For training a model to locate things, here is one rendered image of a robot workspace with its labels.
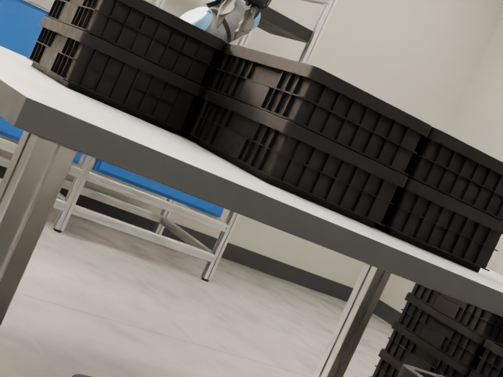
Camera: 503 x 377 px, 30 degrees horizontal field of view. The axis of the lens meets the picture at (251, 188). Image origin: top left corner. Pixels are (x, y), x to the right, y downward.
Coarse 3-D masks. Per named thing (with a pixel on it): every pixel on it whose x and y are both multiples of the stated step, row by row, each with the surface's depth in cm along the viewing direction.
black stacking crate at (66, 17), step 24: (72, 0) 212; (96, 0) 195; (72, 24) 201; (96, 24) 192; (120, 24) 194; (144, 24) 196; (144, 48) 198; (168, 48) 200; (192, 48) 202; (192, 72) 204
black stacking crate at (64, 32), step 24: (48, 24) 217; (48, 48) 212; (72, 48) 198; (96, 48) 192; (120, 48) 194; (48, 72) 210; (72, 72) 193; (96, 72) 195; (120, 72) 197; (144, 72) 199; (168, 72) 200; (96, 96) 197; (120, 96) 198; (144, 96) 200; (168, 96) 203; (192, 96) 205; (144, 120) 202; (168, 120) 204
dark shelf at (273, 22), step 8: (264, 16) 447; (272, 16) 449; (280, 16) 451; (264, 24) 471; (272, 24) 456; (280, 24) 452; (288, 24) 454; (296, 24) 457; (272, 32) 490; (280, 32) 475; (288, 32) 460; (296, 32) 458; (304, 32) 460; (312, 32) 462; (304, 40) 464
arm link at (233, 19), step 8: (208, 0) 272; (216, 0) 270; (240, 0) 271; (216, 8) 271; (240, 8) 271; (232, 16) 270; (240, 16) 271; (232, 24) 270; (256, 24) 276; (232, 32) 271; (248, 32) 277; (232, 40) 274
